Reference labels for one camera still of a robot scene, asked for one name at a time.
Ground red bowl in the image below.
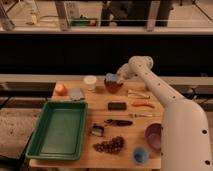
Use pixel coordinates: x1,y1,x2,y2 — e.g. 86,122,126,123
104,79,123,94

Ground blue sponge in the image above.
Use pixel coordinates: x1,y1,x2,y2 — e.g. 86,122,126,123
105,73,119,82

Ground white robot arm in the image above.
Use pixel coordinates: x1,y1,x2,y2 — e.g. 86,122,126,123
117,56,213,171

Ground purple bowl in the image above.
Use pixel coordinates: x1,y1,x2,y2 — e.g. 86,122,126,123
145,123,161,151

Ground white cup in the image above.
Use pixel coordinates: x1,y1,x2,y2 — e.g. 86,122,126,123
83,75,97,91

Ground black rectangular block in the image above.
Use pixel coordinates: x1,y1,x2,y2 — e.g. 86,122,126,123
108,102,127,110

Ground beige tongs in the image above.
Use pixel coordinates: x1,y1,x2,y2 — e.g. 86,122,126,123
127,89,150,99

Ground orange carrot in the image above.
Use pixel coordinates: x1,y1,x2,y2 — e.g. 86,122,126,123
132,101,155,108

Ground metal fork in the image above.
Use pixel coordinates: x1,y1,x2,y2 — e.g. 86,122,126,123
129,114,154,118

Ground small black metal clip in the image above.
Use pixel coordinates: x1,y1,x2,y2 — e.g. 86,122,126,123
91,124,104,137

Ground orange fruit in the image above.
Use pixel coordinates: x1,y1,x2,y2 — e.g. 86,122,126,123
54,84,67,96

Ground bunch of dark grapes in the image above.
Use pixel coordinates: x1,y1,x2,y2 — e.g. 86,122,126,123
93,136,125,154

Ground green plastic tray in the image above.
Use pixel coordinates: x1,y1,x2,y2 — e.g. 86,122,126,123
26,102,88,161

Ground green box on shelf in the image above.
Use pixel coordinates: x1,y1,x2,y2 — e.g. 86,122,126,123
70,18,98,26

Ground blue cup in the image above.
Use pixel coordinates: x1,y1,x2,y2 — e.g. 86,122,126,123
133,147,149,164

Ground black handled peeler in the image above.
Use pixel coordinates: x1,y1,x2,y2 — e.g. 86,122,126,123
104,119,133,127

